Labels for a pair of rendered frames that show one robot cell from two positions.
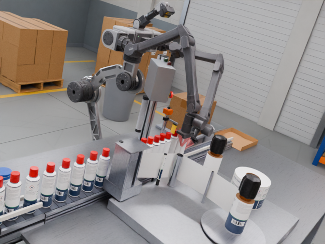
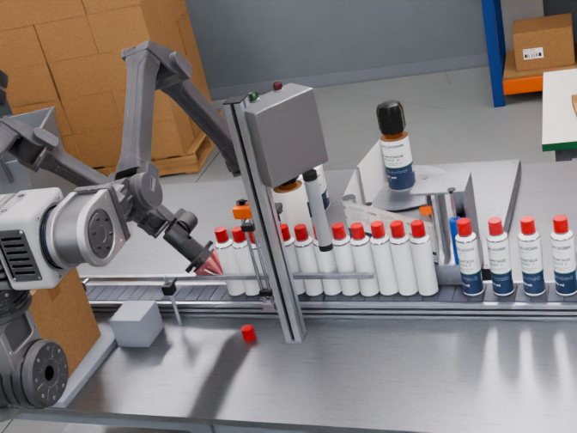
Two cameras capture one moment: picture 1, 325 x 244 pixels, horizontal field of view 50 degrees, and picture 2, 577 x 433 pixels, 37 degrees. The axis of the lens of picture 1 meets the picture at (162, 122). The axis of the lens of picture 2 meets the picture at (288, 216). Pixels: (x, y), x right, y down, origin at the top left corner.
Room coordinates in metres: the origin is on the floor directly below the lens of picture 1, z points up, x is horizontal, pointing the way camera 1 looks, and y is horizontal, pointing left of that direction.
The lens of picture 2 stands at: (2.17, 1.98, 2.09)
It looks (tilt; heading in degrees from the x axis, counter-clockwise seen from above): 26 degrees down; 261
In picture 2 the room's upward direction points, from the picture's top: 14 degrees counter-clockwise
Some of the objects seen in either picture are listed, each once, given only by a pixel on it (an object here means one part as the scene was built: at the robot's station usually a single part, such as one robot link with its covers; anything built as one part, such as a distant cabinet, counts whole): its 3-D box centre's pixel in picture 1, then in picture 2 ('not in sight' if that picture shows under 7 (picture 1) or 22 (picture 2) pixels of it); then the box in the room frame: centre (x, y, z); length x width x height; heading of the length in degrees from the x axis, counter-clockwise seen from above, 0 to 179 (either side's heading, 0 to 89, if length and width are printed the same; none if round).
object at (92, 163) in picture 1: (90, 171); (499, 256); (1.40, 0.27, 0.98); 0.05 x 0.05 x 0.20
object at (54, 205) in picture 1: (160, 165); (295, 298); (1.86, -0.06, 0.86); 1.65 x 0.08 x 0.04; 145
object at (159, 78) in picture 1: (159, 80); (281, 134); (1.82, 0.07, 1.38); 0.17 x 0.10 x 0.19; 20
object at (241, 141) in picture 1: (236, 138); not in sight; (2.68, -0.62, 0.85); 0.30 x 0.26 x 0.04; 145
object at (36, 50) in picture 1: (19, 49); not in sight; (5.12, 2.39, 0.45); 1.20 x 0.83 x 0.89; 61
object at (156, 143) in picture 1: (153, 152); (326, 259); (1.77, 0.01, 0.98); 0.05 x 0.05 x 0.20
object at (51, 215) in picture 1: (160, 166); (296, 300); (1.86, -0.06, 0.85); 1.65 x 0.11 x 0.05; 145
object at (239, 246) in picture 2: (177, 144); (245, 260); (1.96, -0.12, 0.98); 0.05 x 0.05 x 0.20
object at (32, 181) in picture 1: (31, 190); not in sight; (1.15, 0.44, 0.98); 0.05 x 0.05 x 0.20
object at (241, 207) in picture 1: (243, 204); (395, 145); (1.38, -0.45, 1.04); 0.09 x 0.09 x 0.29
